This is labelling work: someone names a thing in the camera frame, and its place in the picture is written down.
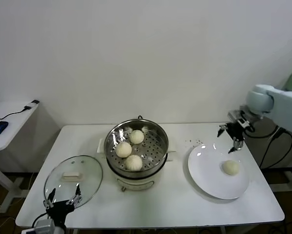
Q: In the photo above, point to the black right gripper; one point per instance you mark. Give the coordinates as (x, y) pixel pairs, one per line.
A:
(236, 131)

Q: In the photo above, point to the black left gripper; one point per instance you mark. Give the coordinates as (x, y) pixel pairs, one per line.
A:
(59, 210)

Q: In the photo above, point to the white steamed baozi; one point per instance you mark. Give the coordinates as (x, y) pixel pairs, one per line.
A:
(133, 162)
(123, 149)
(230, 167)
(136, 136)

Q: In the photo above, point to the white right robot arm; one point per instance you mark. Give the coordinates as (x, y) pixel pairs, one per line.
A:
(282, 102)

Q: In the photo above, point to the stainless steel steamer basket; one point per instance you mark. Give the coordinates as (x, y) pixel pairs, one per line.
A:
(158, 141)

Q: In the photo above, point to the large white plate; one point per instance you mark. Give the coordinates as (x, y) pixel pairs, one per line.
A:
(202, 158)

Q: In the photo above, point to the white electric cooker pot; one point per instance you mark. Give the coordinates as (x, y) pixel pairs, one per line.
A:
(136, 182)

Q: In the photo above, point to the white side desk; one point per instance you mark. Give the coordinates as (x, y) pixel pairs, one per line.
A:
(14, 126)

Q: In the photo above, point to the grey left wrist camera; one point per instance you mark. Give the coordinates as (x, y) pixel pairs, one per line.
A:
(43, 225)

